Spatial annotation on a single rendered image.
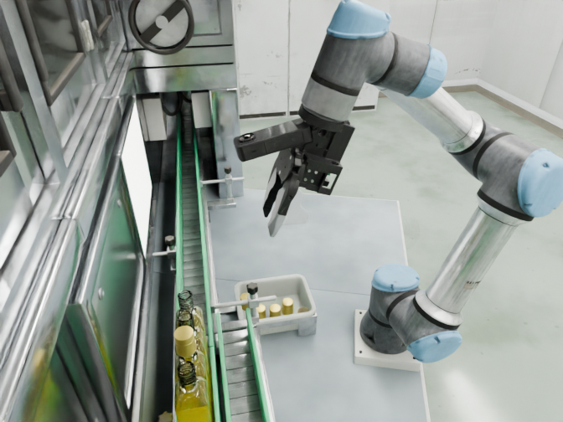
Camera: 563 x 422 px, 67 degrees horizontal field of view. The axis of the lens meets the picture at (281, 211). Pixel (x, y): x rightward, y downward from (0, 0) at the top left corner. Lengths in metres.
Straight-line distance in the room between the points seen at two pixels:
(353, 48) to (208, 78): 1.14
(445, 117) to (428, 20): 4.73
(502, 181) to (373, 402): 0.63
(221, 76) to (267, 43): 2.87
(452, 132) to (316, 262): 0.79
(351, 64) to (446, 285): 0.58
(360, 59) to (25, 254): 0.48
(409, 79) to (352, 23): 0.12
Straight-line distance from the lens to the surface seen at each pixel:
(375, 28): 0.60
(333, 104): 0.61
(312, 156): 0.65
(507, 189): 0.92
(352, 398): 1.20
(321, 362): 1.25
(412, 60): 0.65
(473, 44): 6.00
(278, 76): 4.64
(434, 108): 0.87
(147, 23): 1.64
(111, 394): 0.82
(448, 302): 1.02
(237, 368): 1.08
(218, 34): 1.67
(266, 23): 4.50
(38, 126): 0.69
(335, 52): 0.60
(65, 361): 0.71
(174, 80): 1.69
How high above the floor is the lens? 1.75
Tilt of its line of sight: 34 degrees down
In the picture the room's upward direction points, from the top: straight up
